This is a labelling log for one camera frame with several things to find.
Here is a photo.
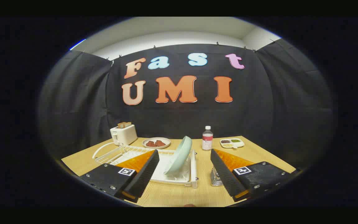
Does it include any white toaster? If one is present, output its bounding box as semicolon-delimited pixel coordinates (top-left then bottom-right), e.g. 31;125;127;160
110;124;138;146

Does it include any black backdrop cloth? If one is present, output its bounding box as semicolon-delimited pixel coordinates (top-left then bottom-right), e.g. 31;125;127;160
38;39;335;170

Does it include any clear bottle red label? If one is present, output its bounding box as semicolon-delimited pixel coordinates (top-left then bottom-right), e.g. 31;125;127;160
202;126;213;151

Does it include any metal wire basket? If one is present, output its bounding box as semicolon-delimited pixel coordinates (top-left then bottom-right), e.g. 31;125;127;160
210;167;223;187

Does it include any white wire dish rack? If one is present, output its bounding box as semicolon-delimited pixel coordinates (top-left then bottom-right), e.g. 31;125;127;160
92;142;198;189

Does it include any mint green plate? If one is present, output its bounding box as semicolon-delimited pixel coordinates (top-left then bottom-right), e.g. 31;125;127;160
163;136;193;175

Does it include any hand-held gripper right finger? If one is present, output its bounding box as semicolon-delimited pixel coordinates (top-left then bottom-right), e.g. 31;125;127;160
210;149;297;202

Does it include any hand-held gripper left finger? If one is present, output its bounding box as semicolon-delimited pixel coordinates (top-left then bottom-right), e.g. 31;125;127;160
80;149;160;203

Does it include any beige plate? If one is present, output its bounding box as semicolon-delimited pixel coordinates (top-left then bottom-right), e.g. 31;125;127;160
142;137;171;149

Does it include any white divided snack tray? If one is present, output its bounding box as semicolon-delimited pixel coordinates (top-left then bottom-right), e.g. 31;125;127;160
220;138;245;149

